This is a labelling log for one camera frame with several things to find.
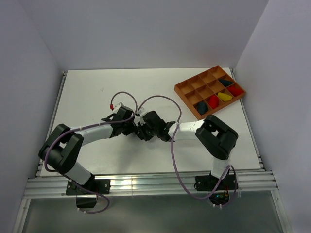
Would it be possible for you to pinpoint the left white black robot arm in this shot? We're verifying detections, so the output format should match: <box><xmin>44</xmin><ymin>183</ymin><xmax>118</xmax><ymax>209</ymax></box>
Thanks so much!
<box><xmin>38</xmin><ymin>105</ymin><xmax>136</xmax><ymax>195</ymax></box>

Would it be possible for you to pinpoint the navy patterned sock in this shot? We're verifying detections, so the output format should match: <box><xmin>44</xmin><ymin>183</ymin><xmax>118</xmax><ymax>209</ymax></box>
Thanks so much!
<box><xmin>196</xmin><ymin>101</ymin><xmax>208</xmax><ymax>115</ymax></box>

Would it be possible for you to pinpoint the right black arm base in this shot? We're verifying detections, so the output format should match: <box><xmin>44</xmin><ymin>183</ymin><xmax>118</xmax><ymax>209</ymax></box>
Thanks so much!
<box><xmin>194</xmin><ymin>174</ymin><xmax>239</xmax><ymax>192</ymax></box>

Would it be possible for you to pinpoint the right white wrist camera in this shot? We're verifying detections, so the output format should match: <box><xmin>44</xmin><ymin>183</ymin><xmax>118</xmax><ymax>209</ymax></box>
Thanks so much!
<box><xmin>136</xmin><ymin>108</ymin><xmax>149</xmax><ymax>119</ymax></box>

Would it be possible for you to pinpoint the dark green rolled sock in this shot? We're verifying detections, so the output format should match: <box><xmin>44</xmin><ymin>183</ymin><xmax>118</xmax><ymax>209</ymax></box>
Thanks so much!
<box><xmin>218</xmin><ymin>79</ymin><xmax>234</xmax><ymax>87</ymax></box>

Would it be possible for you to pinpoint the black white striped sock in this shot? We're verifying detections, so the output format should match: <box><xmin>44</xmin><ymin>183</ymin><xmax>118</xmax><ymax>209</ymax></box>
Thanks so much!
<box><xmin>135</xmin><ymin>123</ymin><xmax>149</xmax><ymax>141</ymax></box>

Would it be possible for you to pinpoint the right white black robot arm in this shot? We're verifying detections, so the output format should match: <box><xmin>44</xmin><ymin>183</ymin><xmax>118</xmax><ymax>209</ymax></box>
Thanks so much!
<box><xmin>137</xmin><ymin>110</ymin><xmax>239</xmax><ymax>189</ymax></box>

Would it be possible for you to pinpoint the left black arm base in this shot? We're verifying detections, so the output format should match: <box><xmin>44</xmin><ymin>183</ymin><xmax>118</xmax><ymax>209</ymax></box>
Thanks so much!
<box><xmin>66</xmin><ymin>179</ymin><xmax>111</xmax><ymax>209</ymax></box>

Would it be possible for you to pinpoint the red Christmas sock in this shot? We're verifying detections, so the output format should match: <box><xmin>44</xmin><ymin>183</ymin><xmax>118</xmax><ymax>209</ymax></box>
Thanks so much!
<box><xmin>208</xmin><ymin>95</ymin><xmax>220</xmax><ymax>109</ymax></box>

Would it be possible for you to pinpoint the yellow rolled sock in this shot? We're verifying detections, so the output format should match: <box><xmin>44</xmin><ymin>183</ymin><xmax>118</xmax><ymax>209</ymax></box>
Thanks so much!
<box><xmin>217</xmin><ymin>92</ymin><xmax>233</xmax><ymax>102</ymax></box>

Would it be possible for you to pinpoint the red rolled sock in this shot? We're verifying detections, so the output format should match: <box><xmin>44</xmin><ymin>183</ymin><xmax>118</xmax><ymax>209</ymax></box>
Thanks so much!
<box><xmin>227</xmin><ymin>85</ymin><xmax>244</xmax><ymax>97</ymax></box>

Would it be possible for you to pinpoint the orange compartment tray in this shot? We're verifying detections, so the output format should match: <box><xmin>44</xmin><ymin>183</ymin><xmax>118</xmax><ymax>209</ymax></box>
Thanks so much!
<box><xmin>174</xmin><ymin>66</ymin><xmax>246</xmax><ymax>120</ymax></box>

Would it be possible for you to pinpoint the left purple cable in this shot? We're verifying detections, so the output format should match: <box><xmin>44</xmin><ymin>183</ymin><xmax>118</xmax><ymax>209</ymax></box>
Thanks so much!
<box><xmin>45</xmin><ymin>91</ymin><xmax>138</xmax><ymax>214</ymax></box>

